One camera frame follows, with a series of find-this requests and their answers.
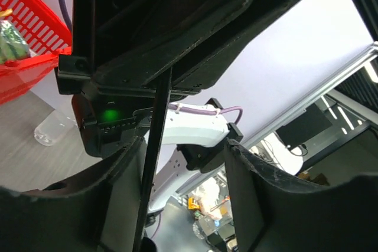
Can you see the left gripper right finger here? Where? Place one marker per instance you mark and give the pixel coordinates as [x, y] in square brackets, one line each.
[276, 211]

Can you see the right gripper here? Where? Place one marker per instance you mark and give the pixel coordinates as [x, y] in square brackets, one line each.
[129, 43]

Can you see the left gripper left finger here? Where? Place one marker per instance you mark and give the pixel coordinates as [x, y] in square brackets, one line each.
[93, 210]

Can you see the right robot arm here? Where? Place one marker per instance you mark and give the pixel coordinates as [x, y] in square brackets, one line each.
[109, 119]

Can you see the red plastic shopping basket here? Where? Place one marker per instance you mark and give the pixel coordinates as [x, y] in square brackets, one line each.
[47, 37]

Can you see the clear plastic water bottle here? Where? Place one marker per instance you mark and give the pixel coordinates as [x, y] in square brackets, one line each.
[56, 125]

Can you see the green striped package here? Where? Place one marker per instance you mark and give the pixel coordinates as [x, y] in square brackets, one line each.
[13, 45]

